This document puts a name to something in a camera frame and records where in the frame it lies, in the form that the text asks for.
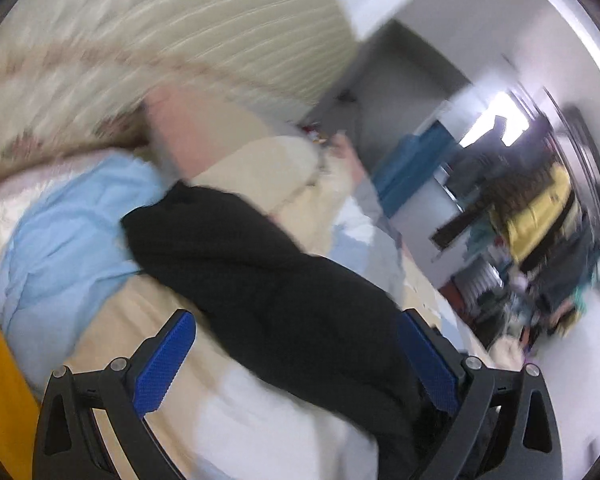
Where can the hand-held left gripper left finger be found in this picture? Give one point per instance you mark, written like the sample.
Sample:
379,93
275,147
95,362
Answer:
162,360

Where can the cream ribbed curtain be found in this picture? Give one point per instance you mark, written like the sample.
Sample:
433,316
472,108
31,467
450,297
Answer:
180,35

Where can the pink pillow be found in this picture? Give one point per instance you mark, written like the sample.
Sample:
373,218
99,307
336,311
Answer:
190,130

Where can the yellow jacket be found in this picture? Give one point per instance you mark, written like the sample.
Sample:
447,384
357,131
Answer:
540,215

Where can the yellow cloth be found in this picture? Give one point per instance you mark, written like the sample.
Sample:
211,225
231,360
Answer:
0,390

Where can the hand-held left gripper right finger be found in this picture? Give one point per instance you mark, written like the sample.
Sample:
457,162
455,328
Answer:
430,365

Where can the blue fabric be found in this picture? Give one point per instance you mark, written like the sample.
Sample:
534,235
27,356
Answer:
410,165

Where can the dark clothes rack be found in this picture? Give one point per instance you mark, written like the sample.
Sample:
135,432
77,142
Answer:
540,240

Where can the black garment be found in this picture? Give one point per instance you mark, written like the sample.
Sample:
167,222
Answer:
280,285

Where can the light blue cloth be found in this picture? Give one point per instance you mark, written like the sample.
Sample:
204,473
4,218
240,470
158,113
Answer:
65,240

